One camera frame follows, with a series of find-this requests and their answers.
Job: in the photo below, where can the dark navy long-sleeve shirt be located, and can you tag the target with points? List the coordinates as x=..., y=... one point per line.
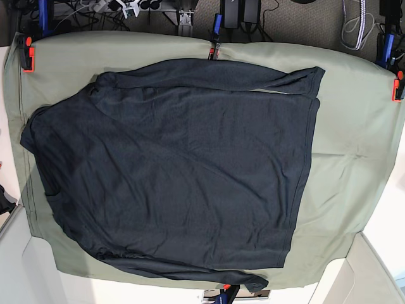
x=185, y=169

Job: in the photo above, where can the bottom blue orange clamp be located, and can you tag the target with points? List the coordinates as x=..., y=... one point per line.
x=227, y=294

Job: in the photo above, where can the green table cloth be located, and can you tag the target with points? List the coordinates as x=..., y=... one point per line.
x=357, y=135

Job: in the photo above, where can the white power strip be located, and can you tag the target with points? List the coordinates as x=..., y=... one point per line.
x=99, y=6

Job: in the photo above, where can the top left orange clamp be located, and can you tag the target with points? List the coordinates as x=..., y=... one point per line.
x=26, y=53

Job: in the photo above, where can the right orange clamp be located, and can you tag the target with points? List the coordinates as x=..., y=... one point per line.
x=398, y=87

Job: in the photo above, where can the grey metal bracket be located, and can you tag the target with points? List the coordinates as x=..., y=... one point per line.
x=185, y=23

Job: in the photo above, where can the left blue clamp handle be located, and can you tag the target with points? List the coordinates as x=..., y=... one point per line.
x=43, y=9

